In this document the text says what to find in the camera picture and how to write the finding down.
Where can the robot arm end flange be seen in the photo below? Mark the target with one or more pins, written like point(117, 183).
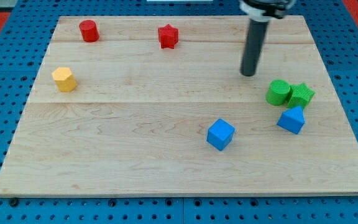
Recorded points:
point(265, 10)

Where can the blue cube block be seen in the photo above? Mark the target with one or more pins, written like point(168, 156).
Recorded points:
point(220, 134)

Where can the red star block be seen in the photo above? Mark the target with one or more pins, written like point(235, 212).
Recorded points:
point(168, 36)

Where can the green star block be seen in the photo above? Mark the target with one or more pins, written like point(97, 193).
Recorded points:
point(300, 95)

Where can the light wooden board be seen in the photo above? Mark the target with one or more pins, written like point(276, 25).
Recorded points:
point(136, 124)

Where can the green cylinder block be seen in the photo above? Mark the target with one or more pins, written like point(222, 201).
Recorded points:
point(277, 92)

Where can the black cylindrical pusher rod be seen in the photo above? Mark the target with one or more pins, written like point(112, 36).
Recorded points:
point(253, 47)

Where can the blue triangular prism block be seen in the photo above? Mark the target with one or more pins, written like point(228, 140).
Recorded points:
point(292, 120)

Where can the yellow hexagonal prism block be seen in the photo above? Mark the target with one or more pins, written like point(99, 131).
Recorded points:
point(64, 79)

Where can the red cylinder block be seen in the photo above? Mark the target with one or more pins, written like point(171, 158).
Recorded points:
point(89, 31)

